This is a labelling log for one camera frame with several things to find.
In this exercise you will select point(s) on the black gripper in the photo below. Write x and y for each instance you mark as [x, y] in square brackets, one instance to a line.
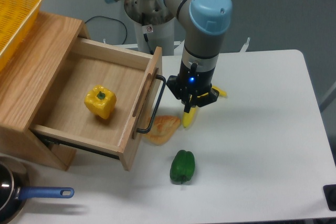
[192, 81]

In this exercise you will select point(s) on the wooden top drawer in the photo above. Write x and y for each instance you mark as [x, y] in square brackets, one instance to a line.
[134, 77]

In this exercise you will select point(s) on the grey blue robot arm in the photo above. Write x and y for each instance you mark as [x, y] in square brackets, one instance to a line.
[205, 23]

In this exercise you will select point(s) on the wooden drawer cabinet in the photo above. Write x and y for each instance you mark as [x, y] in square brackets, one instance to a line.
[25, 82]

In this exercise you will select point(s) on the yellow banana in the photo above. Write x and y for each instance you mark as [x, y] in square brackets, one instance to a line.
[188, 118]

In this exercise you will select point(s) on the toasted bread pastry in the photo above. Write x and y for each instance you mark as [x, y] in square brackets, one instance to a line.
[163, 128]

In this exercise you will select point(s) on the green bell pepper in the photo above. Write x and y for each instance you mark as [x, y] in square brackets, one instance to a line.
[183, 167]

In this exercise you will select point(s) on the yellow bell pepper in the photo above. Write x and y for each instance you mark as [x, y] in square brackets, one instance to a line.
[100, 101]

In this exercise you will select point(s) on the black corner clamp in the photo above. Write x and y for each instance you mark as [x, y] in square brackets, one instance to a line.
[329, 192]

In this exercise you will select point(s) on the yellow plastic basket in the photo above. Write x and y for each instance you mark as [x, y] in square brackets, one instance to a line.
[17, 19]

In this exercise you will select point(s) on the white table bracket right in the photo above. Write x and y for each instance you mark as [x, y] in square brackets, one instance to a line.
[245, 45]

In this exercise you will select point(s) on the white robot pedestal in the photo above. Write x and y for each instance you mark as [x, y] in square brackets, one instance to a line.
[154, 26]

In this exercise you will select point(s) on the black pan blue handle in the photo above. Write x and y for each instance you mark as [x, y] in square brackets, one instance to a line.
[16, 189]

